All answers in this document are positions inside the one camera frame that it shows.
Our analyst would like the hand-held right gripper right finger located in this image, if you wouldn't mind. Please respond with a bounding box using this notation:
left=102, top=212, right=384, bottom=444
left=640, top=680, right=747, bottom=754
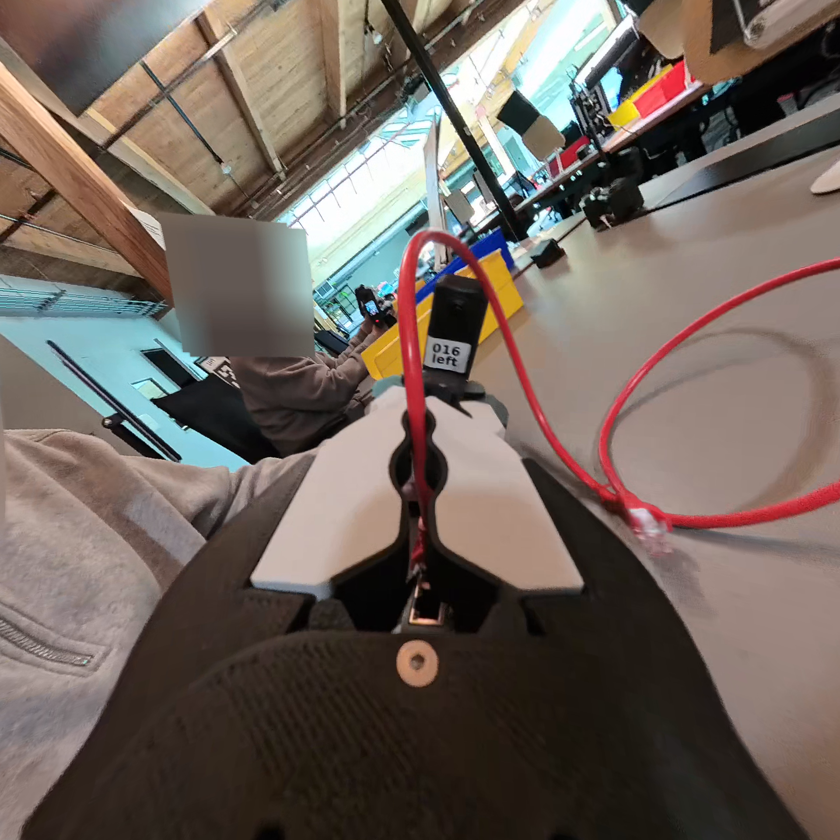
left=425, top=398, right=586, bottom=597

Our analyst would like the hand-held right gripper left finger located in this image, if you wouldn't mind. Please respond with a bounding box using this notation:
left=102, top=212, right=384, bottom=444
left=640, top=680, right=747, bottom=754
left=250, top=387, right=413, bottom=601

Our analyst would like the yellow storage bin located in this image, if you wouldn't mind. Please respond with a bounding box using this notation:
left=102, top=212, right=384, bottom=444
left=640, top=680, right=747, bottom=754
left=361, top=252, right=525, bottom=380

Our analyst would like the red ethernet cable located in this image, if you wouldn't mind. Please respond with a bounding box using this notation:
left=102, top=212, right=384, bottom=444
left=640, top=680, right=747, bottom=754
left=399, top=230, right=840, bottom=559

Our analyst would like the black network adapter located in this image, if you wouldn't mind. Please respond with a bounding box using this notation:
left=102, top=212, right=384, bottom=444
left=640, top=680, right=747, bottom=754
left=394, top=577, right=460, bottom=634

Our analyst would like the blue storage bin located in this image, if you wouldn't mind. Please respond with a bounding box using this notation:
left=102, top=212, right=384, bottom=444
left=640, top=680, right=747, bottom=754
left=420, top=228, right=516, bottom=290

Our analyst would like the leaning white board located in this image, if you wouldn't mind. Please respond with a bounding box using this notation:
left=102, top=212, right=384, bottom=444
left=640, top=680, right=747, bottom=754
left=423, top=121, right=460, bottom=237

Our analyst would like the black pole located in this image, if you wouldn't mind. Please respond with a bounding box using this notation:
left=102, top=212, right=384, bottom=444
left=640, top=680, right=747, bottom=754
left=381, top=0, right=531, bottom=242

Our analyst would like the black clamp device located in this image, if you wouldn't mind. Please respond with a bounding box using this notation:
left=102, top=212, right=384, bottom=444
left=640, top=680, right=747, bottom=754
left=583, top=177, right=647, bottom=231

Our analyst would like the background wooden table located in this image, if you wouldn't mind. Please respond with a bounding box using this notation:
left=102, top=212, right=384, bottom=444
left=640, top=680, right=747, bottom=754
left=512, top=66, right=723, bottom=211

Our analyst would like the small yellow bin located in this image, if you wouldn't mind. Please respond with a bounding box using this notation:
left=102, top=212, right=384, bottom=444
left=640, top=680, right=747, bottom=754
left=607, top=97, right=657, bottom=129

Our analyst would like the person's grey hoodie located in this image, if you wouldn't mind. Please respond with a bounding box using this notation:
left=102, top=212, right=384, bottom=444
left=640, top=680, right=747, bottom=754
left=0, top=430, right=263, bottom=840

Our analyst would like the large red bin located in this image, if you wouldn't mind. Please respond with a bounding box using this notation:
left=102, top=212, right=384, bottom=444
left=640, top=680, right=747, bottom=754
left=633, top=62, right=700, bottom=109

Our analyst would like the black desk cable cover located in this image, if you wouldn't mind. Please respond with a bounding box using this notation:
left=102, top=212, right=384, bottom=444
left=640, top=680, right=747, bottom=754
left=640, top=112, right=840, bottom=211

